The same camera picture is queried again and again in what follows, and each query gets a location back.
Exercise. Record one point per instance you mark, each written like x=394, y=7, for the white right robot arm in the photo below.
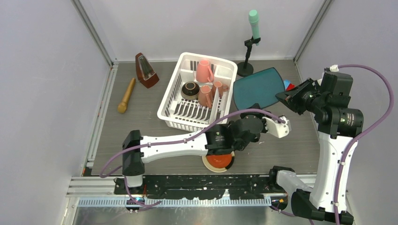
x=338, y=129

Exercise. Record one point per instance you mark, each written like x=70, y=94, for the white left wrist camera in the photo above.
x=277, y=129

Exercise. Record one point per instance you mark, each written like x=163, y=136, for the wooden pestle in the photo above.
x=123, y=105

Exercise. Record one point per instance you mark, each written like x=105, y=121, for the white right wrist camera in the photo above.
x=333, y=68

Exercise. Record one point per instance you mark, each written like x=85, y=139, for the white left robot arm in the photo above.
x=216, y=144

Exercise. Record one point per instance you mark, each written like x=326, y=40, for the teal square plate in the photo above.
x=259, y=88

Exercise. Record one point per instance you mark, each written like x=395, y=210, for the white round plate with lettering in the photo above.
x=215, y=107

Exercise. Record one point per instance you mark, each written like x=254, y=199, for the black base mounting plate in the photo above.
x=203, y=187

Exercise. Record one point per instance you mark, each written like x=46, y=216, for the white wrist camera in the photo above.
x=277, y=129
x=333, y=68

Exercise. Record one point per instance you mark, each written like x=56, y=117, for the brown wooden metronome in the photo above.
x=145, y=72

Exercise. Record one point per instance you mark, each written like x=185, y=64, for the large pink mug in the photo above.
x=204, y=73

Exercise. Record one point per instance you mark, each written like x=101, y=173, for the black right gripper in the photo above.
x=291, y=97

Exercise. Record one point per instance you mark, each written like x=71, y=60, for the red and cream saucer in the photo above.
x=219, y=163

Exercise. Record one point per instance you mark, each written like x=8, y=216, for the colourful toy blocks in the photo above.
x=288, y=85

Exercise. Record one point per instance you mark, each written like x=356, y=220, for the mint green microphone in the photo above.
x=253, y=17

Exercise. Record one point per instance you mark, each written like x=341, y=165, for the slotted white cable duct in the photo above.
x=224, y=201

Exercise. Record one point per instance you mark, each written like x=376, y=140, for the small pink cup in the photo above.
x=220, y=87

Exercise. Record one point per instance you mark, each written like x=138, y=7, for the black microphone stand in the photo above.
x=245, y=69

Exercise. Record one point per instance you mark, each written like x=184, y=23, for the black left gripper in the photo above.
x=264, y=130

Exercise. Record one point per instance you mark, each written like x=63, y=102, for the black patterned ceramic bowl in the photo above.
x=190, y=91

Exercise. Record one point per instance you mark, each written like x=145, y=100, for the white plastic dish rack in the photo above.
x=189, y=115

